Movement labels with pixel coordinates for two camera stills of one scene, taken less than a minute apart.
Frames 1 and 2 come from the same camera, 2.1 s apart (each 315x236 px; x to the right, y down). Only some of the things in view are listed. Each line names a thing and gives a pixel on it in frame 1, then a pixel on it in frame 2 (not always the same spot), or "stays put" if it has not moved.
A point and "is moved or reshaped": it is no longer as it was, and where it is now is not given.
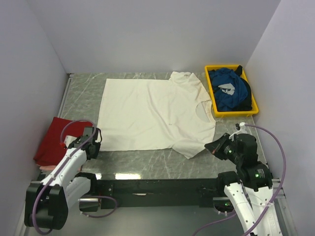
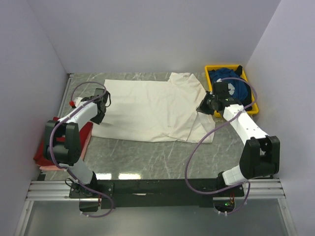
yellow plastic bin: (232, 114) stays put
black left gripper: (97, 145) to (98, 120)
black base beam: (136, 192) stays put
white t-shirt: (175, 114) is moved or reshaped
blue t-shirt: (230, 90) stays put
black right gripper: (215, 146) to (202, 107)
